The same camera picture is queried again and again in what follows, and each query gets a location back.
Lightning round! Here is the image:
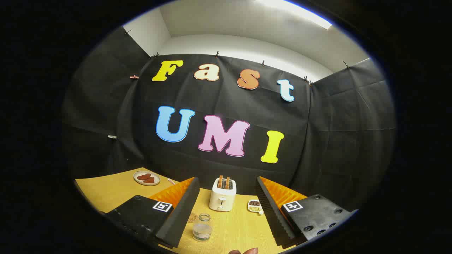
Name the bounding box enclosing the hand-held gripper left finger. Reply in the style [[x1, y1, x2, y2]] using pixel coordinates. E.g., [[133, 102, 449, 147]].
[[101, 177, 200, 248]]

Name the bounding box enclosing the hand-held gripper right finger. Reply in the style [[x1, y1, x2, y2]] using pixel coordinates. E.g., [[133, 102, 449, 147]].
[[256, 176, 359, 250]]

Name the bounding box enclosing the clear plastic juice bottle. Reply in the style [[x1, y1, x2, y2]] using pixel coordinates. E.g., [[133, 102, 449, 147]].
[[192, 213, 213, 242]]

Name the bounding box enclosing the white divided snack dish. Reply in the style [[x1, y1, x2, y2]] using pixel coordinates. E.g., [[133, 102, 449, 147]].
[[248, 199, 263, 215]]

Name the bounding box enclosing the white round plate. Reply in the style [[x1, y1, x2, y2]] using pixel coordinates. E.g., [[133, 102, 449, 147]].
[[133, 171, 161, 186]]

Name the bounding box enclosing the wooden table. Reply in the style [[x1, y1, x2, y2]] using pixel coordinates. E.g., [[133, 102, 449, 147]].
[[75, 167, 308, 254]]

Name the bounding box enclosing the white toaster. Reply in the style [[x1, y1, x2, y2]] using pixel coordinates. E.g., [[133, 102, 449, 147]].
[[209, 177, 237, 212]]

